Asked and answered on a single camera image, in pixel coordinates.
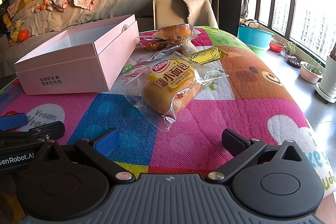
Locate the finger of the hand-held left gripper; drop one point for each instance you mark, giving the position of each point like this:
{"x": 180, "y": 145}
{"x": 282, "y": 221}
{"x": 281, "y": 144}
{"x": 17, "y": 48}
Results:
{"x": 50, "y": 129}
{"x": 13, "y": 121}

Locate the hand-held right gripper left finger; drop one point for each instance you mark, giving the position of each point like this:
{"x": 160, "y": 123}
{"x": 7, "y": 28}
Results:
{"x": 107, "y": 142}

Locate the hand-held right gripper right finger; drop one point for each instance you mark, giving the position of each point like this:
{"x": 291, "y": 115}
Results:
{"x": 233, "y": 142}

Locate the pink cardboard box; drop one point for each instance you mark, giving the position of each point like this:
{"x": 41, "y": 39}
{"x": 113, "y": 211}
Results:
{"x": 65, "y": 74}

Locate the yellow label mini bread packet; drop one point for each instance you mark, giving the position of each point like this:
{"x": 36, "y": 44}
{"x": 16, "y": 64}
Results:
{"x": 168, "y": 87}

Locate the yellow cheese stick packet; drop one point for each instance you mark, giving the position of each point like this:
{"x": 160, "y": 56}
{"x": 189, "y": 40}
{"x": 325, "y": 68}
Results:
{"x": 207, "y": 54}

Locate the clear barcode snack packet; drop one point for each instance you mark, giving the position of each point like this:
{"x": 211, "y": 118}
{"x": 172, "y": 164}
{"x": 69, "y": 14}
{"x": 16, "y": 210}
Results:
{"x": 157, "y": 56}

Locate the oat bar packet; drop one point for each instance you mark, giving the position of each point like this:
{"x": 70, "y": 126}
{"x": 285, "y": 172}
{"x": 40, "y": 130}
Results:
{"x": 187, "y": 48}

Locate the red label bun packet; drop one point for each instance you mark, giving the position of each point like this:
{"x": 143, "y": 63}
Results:
{"x": 152, "y": 46}

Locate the clear bun packet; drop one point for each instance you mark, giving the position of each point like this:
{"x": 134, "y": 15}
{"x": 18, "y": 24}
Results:
{"x": 173, "y": 31}

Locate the colourful printed mat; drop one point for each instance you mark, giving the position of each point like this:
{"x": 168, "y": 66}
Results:
{"x": 210, "y": 121}

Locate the orange ball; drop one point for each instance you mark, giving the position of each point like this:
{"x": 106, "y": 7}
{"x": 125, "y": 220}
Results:
{"x": 23, "y": 35}

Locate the yellow plush toy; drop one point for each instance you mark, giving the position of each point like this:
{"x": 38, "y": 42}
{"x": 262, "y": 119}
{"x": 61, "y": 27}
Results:
{"x": 13, "y": 29}

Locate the green plastic bucket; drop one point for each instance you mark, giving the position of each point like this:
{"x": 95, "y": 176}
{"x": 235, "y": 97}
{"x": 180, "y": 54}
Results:
{"x": 258, "y": 52}

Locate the dark flowerpot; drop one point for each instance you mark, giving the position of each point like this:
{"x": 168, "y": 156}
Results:
{"x": 294, "y": 61}

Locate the white pot with sprouts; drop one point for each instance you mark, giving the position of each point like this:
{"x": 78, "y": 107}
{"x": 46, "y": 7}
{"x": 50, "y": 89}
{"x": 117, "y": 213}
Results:
{"x": 309, "y": 75}

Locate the red plastic basin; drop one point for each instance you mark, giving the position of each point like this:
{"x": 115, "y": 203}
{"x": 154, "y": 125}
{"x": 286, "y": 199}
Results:
{"x": 277, "y": 47}

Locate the teal plastic basin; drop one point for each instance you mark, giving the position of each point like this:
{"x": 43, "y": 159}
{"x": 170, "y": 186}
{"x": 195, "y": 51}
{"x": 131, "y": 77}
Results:
{"x": 254, "y": 36}

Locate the small potted plant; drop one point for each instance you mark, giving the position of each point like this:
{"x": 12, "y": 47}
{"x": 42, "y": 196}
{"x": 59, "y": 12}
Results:
{"x": 290, "y": 49}

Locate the black panel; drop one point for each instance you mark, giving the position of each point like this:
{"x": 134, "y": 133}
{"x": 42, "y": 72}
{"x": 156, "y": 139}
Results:
{"x": 3, "y": 7}

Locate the tall white planter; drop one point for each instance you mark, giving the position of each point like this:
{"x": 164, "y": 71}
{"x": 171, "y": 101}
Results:
{"x": 329, "y": 79}

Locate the grey sofa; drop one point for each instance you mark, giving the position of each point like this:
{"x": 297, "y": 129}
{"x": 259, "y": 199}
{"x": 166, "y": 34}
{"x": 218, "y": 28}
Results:
{"x": 78, "y": 14}

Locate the pink yellow pillow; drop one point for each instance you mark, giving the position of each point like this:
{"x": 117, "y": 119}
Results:
{"x": 22, "y": 2}

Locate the small orange toy figures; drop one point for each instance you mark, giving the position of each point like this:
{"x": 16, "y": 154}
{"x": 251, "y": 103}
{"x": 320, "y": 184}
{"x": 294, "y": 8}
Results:
{"x": 43, "y": 5}

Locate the pile of clutter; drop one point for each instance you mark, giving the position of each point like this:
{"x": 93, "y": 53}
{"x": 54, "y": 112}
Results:
{"x": 248, "y": 22}

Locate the striped baby garment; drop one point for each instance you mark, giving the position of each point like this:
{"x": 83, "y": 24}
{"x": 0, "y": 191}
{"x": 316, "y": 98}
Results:
{"x": 59, "y": 2}

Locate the beige throw cloth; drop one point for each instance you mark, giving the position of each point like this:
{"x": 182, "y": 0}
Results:
{"x": 199, "y": 6}

